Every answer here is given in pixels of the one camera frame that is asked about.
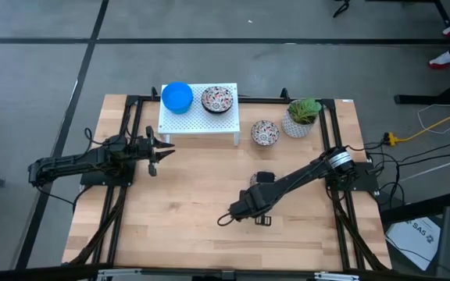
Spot black aluminium rig frame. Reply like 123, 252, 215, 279
62, 87, 392, 274

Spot silver aluminium bracket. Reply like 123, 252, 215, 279
313, 272, 361, 281
98, 268, 144, 281

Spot black crossbeam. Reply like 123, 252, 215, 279
0, 263, 450, 281

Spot grey cable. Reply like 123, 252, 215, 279
399, 151, 450, 183

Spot white perforated metal shelf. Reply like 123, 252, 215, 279
157, 82, 241, 147

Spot yellow black power plug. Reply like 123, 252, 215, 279
383, 131, 400, 146

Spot black floor bar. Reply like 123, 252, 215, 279
379, 190, 450, 226

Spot black desk base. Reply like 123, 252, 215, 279
394, 72, 450, 106

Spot white printed paper sheet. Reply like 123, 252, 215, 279
384, 216, 443, 272

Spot yellow extension cable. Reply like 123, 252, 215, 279
395, 103, 450, 144

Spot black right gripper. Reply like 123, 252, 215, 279
228, 170, 277, 227

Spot potted plant in triangle-patterned pot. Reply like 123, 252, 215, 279
281, 98, 323, 139

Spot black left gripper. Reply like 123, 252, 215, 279
130, 125, 177, 177

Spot white cable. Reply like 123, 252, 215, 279
417, 103, 450, 135

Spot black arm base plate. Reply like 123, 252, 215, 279
326, 162, 379, 193
80, 159, 137, 187

